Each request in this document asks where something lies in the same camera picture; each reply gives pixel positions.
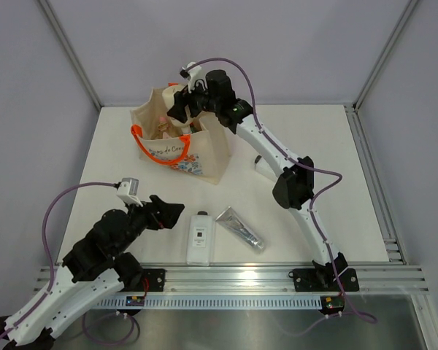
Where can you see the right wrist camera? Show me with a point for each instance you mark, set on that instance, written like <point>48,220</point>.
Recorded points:
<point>195,75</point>

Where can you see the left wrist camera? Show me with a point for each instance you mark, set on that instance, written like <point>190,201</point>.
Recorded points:
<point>127,191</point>

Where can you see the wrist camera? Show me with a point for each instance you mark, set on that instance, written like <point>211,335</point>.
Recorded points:
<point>195,75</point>
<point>127,191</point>

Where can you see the aluminium mounting rail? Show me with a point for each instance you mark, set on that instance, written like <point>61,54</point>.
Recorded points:
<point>278,279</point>

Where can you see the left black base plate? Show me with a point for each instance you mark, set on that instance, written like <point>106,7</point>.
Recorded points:
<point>152,278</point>

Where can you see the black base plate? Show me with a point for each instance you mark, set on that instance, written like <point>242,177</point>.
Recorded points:
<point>152,278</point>
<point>312,280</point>

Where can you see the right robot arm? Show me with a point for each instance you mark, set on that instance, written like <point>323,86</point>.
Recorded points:
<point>294,187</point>

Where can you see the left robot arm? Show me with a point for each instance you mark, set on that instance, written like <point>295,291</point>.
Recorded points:
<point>97,266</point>

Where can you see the white bottle black cap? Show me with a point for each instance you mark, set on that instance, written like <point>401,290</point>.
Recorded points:
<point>200,239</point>

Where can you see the peach bottle pink cap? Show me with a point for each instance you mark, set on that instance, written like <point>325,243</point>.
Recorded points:
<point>163,128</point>

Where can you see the green bottle red cap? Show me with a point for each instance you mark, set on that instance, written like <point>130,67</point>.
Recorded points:
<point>193,128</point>

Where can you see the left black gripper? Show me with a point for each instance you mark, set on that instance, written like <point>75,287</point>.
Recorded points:
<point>167,216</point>

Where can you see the white slotted cable duct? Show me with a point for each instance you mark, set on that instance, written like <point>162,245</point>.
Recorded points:
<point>210,302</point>

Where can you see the cream lotion bottle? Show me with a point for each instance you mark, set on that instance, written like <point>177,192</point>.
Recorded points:
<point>177,109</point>

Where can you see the white flat bottle right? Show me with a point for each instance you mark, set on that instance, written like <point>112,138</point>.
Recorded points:
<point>264,169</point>

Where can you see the canvas bag orange handles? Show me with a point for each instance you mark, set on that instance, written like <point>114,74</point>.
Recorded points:
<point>204,154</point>

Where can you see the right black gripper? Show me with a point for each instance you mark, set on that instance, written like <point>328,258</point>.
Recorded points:
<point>182,98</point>

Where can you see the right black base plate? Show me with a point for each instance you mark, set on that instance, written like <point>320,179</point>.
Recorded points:
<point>312,280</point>

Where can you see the silver tube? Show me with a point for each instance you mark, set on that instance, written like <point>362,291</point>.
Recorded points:
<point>232,222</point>

